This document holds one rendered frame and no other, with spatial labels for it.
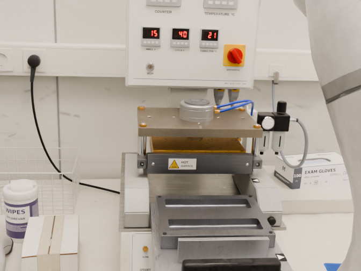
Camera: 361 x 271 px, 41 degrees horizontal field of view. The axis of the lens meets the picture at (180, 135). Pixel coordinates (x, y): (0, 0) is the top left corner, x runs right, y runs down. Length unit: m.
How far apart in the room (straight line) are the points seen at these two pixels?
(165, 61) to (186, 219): 0.47
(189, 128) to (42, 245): 0.42
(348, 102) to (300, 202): 1.15
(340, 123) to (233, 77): 0.86
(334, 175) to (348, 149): 1.26
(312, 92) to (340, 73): 1.39
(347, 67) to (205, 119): 0.73
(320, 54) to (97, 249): 0.97
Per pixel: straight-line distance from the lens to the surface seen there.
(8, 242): 1.25
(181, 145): 1.07
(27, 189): 1.27
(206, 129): 1.02
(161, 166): 1.03
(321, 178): 1.62
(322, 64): 0.39
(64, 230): 1.18
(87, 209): 1.47
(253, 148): 1.07
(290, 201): 1.49
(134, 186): 0.99
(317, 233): 1.43
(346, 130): 0.38
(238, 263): 0.74
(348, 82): 0.37
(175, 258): 0.81
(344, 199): 1.56
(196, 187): 1.17
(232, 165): 1.05
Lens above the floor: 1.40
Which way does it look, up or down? 17 degrees down
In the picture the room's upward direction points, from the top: 3 degrees clockwise
